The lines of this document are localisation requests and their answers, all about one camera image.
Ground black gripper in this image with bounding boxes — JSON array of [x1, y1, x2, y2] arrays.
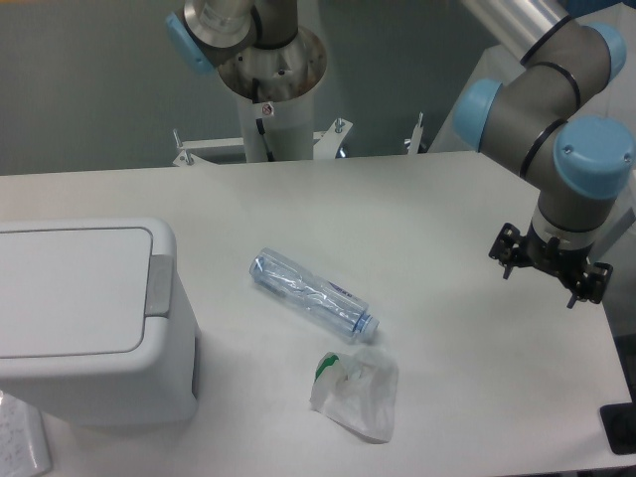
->
[[488, 223, 612, 309]]

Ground second grey robot arm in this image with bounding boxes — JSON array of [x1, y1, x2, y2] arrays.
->
[[165, 1, 299, 75]]

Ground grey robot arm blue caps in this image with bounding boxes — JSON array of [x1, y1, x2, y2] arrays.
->
[[452, 1, 635, 303]]

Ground grey trash can push button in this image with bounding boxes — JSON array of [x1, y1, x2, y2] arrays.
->
[[145, 255, 174, 317]]

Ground white trash can body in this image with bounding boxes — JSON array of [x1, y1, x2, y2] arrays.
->
[[1, 218, 201, 426]]

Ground white trash can lid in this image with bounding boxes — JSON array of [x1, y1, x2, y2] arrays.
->
[[1, 229, 152, 358]]

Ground black device at table edge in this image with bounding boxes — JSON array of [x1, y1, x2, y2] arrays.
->
[[599, 402, 636, 455]]

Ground crushed clear plastic bottle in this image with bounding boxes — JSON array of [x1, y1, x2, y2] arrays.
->
[[249, 247, 380, 344]]

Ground crumpled white plastic bag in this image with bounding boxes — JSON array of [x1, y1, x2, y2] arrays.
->
[[309, 348, 398, 443]]

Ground white paper sheet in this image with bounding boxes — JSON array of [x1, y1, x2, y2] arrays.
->
[[0, 393, 53, 476]]

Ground white metal base frame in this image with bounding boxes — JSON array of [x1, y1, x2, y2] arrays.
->
[[171, 111, 426, 167]]

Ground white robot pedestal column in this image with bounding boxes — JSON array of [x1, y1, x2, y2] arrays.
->
[[218, 27, 327, 163]]

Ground black cable on pedestal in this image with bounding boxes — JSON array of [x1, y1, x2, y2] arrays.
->
[[250, 77, 275, 163]]

